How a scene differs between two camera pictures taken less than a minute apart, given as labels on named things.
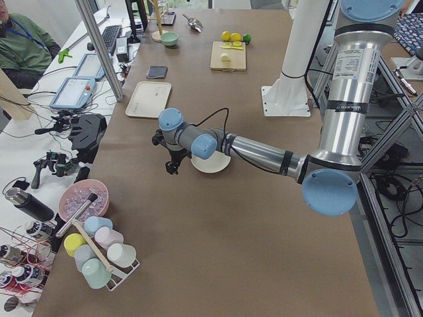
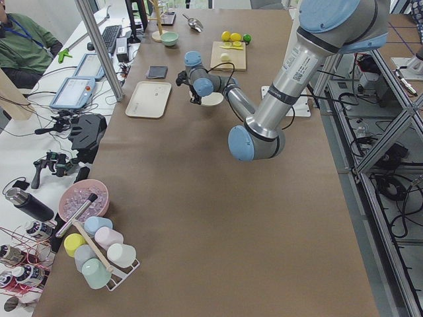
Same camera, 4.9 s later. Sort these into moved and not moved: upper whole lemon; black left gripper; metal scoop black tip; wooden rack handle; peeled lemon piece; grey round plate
Moved: grey round plate; black left gripper
Not moved: metal scoop black tip; peeled lemon piece; wooden rack handle; upper whole lemon
